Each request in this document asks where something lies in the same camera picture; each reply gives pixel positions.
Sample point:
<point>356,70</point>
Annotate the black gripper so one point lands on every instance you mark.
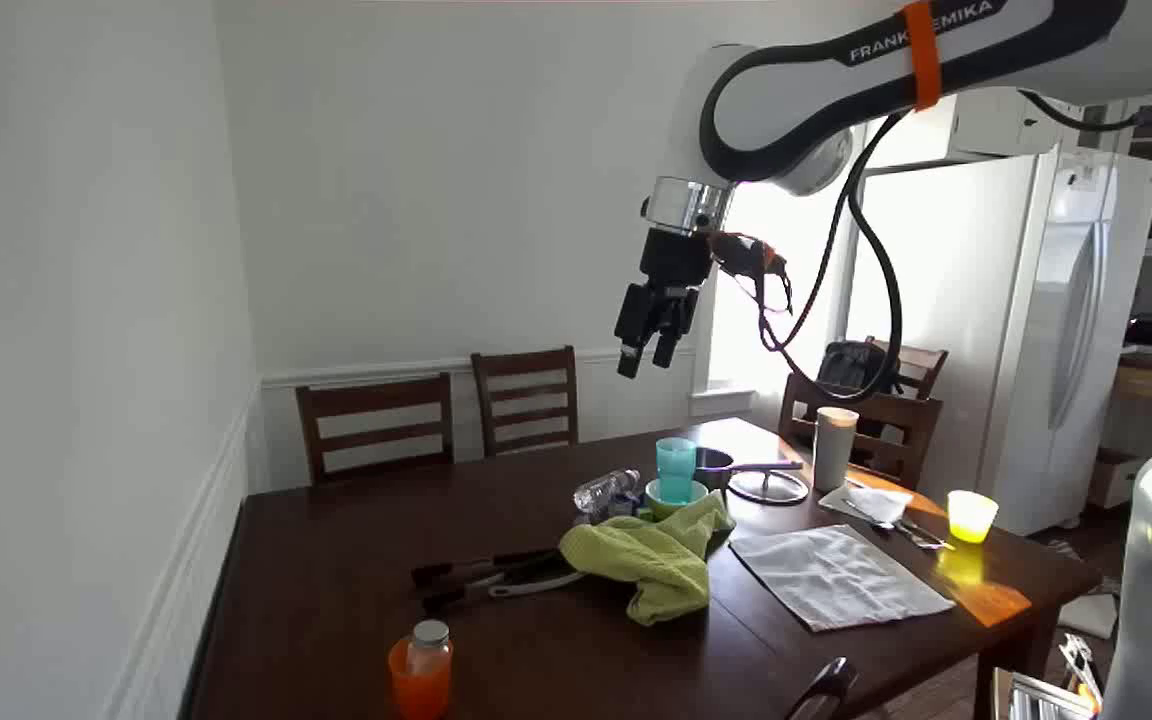
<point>669,272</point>

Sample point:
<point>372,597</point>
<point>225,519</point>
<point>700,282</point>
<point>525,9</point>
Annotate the white waffle towel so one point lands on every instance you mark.
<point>837,576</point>

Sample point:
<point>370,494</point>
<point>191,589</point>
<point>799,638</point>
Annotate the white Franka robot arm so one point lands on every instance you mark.
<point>791,95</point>

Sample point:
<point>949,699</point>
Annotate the teal plastic cup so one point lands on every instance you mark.
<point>673,461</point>

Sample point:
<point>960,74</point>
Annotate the teal bowl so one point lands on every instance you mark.
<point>673,494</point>

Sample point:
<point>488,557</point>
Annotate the crumpled silver foil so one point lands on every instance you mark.
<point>607,494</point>

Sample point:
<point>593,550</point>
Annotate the bright window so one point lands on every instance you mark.
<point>781,284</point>

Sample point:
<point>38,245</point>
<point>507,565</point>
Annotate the round pot lid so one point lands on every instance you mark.
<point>768,502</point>

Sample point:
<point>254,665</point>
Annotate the green cloth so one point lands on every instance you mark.
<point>648,555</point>

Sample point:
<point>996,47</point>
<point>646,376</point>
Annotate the black bag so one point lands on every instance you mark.
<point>852,366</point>

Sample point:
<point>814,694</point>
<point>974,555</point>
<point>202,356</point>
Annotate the tall tumbler with lid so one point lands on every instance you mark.
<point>835,449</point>

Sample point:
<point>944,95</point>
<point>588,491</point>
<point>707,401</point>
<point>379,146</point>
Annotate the white paper napkin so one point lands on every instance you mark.
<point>865,505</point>

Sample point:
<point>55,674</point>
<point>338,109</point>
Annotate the small metal utensil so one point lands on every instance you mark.
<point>923,533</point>

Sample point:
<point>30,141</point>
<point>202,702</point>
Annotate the yellow cup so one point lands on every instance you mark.
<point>969,519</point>

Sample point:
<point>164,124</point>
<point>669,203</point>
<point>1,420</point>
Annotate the white refrigerator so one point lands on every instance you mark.
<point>1029,333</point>

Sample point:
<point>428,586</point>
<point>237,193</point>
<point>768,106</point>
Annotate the orange juice bottle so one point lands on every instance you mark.
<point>420,674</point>

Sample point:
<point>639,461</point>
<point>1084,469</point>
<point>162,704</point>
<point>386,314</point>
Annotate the white kitchen cabinet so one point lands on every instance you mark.
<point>1001,124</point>

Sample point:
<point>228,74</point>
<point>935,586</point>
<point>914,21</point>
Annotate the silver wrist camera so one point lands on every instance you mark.
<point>686,207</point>

